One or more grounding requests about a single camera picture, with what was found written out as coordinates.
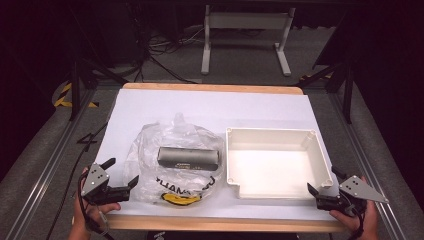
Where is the white metal stand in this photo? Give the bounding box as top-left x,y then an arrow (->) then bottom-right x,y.
200,4 -> 297,78

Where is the white paper sheet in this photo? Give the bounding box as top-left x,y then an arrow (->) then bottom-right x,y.
94,88 -> 341,222

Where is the yellow black floor tape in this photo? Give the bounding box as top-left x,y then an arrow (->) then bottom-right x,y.
53,81 -> 100,109

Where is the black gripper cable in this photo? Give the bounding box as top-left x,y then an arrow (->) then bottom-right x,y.
45,122 -> 109,240

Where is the person's right hand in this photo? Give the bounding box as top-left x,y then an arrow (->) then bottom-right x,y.
329,199 -> 380,240

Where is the black metal stand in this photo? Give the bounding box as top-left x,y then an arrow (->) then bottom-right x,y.
68,49 -> 129,122
293,56 -> 355,125

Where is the clear plastic bag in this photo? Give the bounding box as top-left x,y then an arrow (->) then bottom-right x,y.
122,112 -> 226,206

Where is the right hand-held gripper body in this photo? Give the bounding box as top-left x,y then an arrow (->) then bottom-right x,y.
316,175 -> 390,216

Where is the aluminium rail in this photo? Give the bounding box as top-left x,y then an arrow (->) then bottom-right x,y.
3,89 -> 98,240
328,93 -> 415,240

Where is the bundle of floor cables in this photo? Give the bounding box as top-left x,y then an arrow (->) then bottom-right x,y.
133,26 -> 208,84

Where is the person's left hand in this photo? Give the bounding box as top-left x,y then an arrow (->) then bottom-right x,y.
71,168 -> 122,234

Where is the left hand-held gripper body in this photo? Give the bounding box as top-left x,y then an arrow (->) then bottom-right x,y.
81,162 -> 131,205

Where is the white plastic box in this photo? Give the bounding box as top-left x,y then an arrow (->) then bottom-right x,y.
225,127 -> 334,200

